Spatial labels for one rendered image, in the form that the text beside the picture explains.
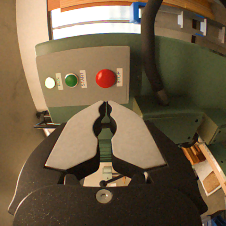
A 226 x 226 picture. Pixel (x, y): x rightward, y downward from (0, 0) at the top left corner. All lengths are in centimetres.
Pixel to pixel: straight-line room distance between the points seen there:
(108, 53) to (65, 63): 7
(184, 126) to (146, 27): 20
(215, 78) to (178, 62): 15
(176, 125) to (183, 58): 16
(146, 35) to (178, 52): 10
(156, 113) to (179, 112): 5
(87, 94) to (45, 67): 9
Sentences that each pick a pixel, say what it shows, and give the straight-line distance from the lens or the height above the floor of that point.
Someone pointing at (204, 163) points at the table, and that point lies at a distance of 67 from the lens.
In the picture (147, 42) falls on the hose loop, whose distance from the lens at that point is 21.
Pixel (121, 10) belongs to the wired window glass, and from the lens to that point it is 175.
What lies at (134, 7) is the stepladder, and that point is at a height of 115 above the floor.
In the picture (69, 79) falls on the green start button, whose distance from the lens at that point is 19.
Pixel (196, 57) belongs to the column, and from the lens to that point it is 33.
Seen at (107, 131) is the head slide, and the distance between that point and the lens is 38.
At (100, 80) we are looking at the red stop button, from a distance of 18.
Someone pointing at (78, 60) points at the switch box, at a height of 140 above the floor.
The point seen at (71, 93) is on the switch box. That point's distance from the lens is 21.
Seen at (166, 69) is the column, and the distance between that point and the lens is 28.
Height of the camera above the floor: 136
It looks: 1 degrees down
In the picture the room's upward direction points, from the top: 92 degrees counter-clockwise
